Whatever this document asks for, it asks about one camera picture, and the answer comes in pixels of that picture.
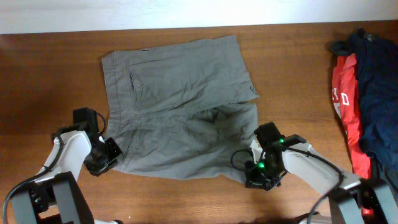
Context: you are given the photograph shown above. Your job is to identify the dark navy garment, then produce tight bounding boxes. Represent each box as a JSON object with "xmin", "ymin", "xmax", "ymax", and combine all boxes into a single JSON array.
[{"xmin": 329, "ymin": 29, "xmax": 397, "ymax": 194}]

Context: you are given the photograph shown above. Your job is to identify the red garment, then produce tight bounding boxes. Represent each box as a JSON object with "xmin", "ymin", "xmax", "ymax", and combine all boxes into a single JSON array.
[{"xmin": 331, "ymin": 52, "xmax": 374, "ymax": 215}]

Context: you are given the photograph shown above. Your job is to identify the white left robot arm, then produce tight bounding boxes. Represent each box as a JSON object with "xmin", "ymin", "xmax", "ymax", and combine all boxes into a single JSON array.
[{"xmin": 2, "ymin": 108, "xmax": 123, "ymax": 224}]

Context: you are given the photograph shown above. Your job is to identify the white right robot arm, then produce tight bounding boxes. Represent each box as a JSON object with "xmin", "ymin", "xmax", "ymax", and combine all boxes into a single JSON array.
[{"xmin": 244, "ymin": 122, "xmax": 397, "ymax": 223}]

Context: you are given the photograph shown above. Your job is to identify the grey cargo shorts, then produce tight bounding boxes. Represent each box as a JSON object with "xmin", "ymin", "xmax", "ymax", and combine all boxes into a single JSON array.
[{"xmin": 101, "ymin": 35, "xmax": 258, "ymax": 183}]

